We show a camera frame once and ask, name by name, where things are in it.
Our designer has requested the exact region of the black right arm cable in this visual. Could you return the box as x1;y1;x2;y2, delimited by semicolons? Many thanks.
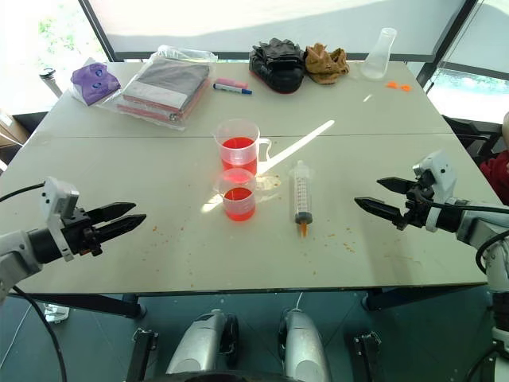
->
428;200;509;275

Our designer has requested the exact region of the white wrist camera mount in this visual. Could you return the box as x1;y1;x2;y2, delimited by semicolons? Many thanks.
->
39;177;81;263
411;150;459;234

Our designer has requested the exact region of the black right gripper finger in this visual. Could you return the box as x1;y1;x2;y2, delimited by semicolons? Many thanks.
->
376;177;418;196
353;197;407;224

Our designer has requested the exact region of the person in red clothing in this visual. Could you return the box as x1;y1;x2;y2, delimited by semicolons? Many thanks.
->
478;111;509;202

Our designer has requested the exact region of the white power strip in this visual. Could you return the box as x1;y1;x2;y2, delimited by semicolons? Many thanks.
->
42;301;72;324

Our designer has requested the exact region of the black gloves pile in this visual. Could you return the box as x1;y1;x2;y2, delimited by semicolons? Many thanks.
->
248;37;308;96

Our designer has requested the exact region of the black table leg frame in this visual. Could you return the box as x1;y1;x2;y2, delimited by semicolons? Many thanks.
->
10;293;161;382

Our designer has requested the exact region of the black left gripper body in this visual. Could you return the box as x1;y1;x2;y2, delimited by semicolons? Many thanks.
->
61;208;104;258

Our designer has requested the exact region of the black window frame post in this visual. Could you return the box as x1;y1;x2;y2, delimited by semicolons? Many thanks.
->
77;0;120;63
415;0;479;83

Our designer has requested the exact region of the large clear measuring cup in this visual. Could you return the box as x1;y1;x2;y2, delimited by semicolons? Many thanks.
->
214;118;274;177

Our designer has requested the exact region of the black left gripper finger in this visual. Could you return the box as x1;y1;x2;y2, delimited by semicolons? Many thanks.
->
87;201;138;222
93;213;148;244

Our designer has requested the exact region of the brown cardboard box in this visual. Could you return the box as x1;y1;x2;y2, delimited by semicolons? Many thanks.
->
0;107;29;173

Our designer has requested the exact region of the purple item in plastic bag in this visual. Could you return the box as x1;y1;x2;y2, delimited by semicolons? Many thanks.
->
69;56;122;107

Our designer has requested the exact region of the silver thermos bottle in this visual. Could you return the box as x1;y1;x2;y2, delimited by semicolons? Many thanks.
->
38;68;61;97

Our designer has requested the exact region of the brown crumpled cloth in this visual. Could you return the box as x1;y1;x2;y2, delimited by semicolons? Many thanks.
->
303;41;352;86

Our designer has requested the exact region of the pink marker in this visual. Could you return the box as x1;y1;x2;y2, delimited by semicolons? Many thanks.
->
214;77;249;89

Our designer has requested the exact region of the plastic bag of folded cloths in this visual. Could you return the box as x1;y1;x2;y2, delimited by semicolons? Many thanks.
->
98;44;219;133

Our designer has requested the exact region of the blue marker pen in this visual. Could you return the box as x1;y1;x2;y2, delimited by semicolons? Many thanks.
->
212;82;254;97

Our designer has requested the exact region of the clear syringe with orange tip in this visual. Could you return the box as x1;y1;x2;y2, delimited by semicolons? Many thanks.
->
287;159;318;240

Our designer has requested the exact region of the silver robot leg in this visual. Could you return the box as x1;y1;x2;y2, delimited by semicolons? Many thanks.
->
277;307;333;382
164;307;240;377

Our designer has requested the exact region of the clear conical flask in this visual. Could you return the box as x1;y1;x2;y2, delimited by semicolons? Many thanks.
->
359;27;399;81

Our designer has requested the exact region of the black chair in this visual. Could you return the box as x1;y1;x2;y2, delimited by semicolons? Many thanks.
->
440;114;504;161

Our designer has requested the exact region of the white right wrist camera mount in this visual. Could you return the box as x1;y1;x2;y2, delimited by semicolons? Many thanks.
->
411;150;459;234

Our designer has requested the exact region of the small clear measuring cup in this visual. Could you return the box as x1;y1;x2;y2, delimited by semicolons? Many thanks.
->
212;167;260;222

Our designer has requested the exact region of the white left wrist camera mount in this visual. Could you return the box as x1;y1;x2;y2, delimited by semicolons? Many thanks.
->
39;177;81;263

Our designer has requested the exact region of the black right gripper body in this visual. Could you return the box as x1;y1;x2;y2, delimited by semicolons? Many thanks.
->
396;170;438;232

